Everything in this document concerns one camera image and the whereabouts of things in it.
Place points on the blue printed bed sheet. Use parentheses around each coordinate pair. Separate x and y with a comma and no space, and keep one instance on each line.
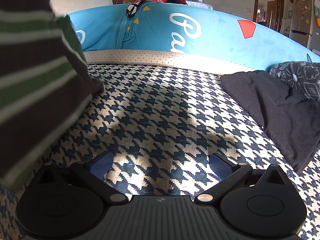
(155,30)

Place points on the grey refrigerator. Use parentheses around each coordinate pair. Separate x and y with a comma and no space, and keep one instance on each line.
(302,12)

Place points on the green brown striped t-shirt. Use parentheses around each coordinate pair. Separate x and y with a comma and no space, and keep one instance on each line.
(35,80)

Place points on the white tablecloth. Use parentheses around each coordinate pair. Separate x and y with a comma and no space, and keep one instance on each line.
(200,5)

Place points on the dark white-patterned cloth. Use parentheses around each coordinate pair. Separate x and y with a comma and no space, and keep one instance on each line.
(300,77)

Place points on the black folded cloth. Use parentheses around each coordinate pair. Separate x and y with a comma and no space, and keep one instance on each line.
(280,110)

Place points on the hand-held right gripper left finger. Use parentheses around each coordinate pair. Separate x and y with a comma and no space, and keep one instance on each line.
(101,164)

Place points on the houndstooth blanket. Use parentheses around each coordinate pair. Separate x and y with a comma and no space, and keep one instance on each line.
(162,110)

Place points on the wooden door frame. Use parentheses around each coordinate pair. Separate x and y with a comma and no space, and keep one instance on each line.
(256,5)

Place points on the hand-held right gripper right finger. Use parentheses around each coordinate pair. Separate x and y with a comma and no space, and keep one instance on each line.
(220,167)

